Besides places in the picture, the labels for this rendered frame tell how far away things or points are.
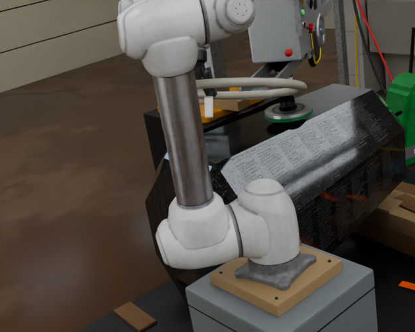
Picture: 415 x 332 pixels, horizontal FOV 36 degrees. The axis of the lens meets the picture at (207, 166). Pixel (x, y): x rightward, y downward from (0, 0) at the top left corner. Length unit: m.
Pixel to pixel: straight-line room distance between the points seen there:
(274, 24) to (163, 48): 1.32
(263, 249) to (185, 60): 0.59
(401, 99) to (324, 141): 1.56
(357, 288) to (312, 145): 1.10
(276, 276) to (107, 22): 7.99
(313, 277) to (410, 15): 3.99
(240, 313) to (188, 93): 0.64
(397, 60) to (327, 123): 3.01
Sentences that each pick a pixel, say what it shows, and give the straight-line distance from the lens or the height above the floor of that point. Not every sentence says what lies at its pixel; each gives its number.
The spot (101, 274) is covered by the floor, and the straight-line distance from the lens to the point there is 3.73.
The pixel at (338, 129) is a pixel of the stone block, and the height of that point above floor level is 0.80.
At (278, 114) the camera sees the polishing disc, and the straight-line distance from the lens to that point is 2.86.
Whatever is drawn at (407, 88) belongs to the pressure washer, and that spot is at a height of 0.53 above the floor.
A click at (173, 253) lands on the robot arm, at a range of 1.71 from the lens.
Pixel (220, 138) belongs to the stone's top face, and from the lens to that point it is 2.84.
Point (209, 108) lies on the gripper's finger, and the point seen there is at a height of 1.23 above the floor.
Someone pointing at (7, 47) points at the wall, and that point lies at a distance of 8.81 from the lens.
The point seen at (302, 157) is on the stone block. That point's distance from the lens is 2.78.
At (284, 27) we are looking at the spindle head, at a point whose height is 1.32.
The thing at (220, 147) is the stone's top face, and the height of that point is 0.87.
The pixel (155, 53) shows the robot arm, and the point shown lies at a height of 1.55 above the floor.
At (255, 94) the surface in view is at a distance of 2.44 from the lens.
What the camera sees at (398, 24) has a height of 0.66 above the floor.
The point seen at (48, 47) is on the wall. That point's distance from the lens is 9.05.
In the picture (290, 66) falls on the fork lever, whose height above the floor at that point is 1.15.
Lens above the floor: 1.84
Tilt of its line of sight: 22 degrees down
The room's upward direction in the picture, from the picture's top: 10 degrees counter-clockwise
